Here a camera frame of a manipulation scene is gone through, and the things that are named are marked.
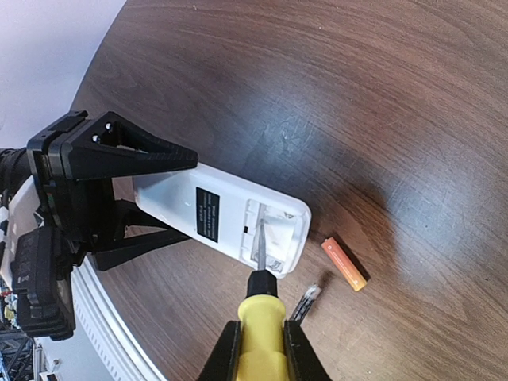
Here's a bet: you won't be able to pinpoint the aluminium front rail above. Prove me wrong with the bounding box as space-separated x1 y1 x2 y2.
71 259 165 380

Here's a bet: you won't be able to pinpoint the yellow handled screwdriver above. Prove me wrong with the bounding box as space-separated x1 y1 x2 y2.
237 220 289 380

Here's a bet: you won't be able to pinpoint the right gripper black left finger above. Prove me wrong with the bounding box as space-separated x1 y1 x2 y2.
198 321 241 381

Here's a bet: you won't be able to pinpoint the white remote control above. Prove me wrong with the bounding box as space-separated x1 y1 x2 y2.
133 164 312 279

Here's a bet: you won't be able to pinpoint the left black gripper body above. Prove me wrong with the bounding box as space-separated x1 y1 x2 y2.
27 111 127 254

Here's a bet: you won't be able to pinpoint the orange batteries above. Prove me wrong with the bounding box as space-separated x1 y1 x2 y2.
321 237 367 291

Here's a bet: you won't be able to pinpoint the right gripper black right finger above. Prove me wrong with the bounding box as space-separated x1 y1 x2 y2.
283 321 331 381

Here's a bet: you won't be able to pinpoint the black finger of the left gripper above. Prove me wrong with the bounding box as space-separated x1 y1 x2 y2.
87 200 190 271
60 111 198 180

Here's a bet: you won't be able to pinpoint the black aa battery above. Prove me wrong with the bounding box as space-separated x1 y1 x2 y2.
289 283 321 324

